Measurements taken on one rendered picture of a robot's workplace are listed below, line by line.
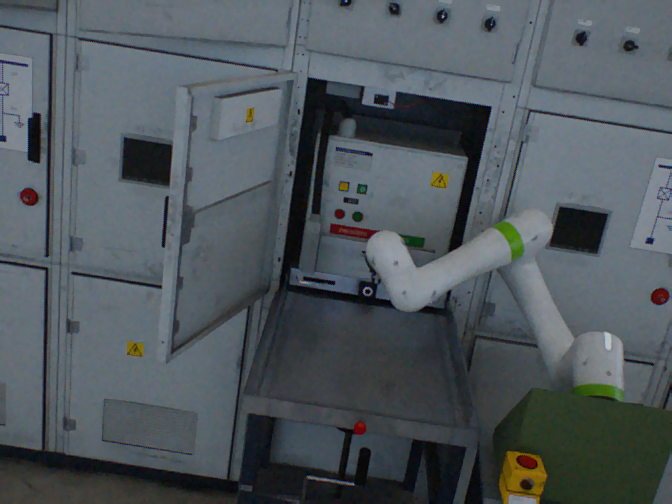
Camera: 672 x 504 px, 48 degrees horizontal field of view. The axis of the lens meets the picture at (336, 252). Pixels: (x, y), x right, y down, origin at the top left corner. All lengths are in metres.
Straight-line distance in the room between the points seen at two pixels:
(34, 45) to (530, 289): 1.67
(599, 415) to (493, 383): 0.86
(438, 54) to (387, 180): 0.44
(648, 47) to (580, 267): 0.71
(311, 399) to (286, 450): 0.91
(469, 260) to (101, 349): 1.37
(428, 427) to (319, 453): 0.94
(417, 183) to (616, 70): 0.69
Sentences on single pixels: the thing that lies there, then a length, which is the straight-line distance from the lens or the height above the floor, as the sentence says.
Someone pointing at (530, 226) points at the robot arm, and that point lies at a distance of 2.20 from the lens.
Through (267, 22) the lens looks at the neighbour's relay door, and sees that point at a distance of 2.33.
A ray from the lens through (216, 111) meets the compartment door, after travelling 2.02.
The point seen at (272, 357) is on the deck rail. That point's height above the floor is 0.85.
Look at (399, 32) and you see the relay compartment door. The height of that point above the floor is 1.75.
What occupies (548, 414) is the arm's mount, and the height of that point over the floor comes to 0.99.
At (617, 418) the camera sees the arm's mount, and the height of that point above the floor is 1.01.
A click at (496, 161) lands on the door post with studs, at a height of 1.40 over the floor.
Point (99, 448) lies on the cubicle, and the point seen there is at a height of 0.11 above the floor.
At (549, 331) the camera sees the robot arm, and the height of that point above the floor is 1.01.
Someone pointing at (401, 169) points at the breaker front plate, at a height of 1.32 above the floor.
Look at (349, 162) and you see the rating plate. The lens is 2.48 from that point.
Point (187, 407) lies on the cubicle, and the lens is 2.84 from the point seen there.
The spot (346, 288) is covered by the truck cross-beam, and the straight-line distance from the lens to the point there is 2.60.
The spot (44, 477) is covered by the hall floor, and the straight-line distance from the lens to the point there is 3.10.
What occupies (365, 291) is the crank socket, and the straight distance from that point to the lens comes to 2.58.
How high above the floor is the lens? 1.89
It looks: 20 degrees down
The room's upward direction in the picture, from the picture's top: 9 degrees clockwise
